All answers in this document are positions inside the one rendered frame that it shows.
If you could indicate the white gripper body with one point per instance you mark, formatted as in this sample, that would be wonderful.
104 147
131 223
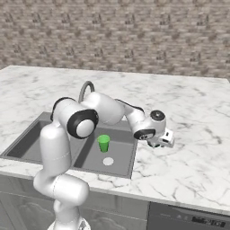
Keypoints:
160 144

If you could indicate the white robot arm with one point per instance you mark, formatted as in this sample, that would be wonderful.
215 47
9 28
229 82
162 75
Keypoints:
57 149

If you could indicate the grey double basin sink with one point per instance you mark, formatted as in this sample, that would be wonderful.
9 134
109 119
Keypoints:
119 155

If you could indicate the white round sink drain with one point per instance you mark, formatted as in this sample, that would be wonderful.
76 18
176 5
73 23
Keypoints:
108 161

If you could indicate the green cup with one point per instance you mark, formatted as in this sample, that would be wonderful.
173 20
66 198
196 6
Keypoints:
103 143

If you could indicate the grey false drawer front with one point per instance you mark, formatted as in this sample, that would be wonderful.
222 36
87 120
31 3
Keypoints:
119 202

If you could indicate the dark grey dishwasher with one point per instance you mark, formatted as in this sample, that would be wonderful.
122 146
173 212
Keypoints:
179 218

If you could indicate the grey cupboard door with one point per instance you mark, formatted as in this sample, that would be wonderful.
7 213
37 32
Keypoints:
113 220
21 212

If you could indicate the grey curved tap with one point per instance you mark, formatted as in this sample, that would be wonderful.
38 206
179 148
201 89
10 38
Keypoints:
84 87

